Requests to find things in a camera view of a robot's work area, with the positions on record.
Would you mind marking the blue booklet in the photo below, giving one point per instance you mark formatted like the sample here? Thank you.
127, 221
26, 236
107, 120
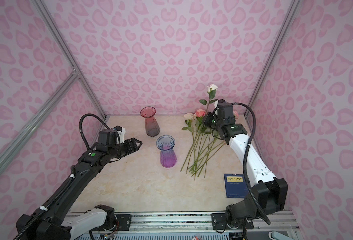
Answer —
235, 186

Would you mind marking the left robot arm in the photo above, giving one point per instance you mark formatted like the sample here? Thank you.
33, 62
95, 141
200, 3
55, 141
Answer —
48, 221

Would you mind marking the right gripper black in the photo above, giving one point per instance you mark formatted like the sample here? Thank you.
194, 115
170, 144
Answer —
206, 121

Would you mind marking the cream rose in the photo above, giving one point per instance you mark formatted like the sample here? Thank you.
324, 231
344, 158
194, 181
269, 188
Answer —
189, 116

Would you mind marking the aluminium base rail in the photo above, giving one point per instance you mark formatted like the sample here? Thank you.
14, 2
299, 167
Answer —
149, 223

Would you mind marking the purple blue glass vase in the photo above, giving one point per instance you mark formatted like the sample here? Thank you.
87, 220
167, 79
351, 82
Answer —
168, 157

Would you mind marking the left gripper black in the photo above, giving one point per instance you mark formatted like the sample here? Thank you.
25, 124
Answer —
130, 149

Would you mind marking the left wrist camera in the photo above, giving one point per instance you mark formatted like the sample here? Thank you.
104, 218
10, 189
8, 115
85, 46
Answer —
120, 133

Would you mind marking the coral pink rose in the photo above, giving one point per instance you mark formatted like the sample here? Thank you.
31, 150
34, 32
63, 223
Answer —
197, 128

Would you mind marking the pink white rose with bud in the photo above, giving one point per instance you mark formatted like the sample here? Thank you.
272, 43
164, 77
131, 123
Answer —
235, 114

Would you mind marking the red grey glass vase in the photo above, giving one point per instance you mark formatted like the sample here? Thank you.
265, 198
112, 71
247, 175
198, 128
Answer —
151, 125

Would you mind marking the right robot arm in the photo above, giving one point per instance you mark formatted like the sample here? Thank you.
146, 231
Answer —
266, 193

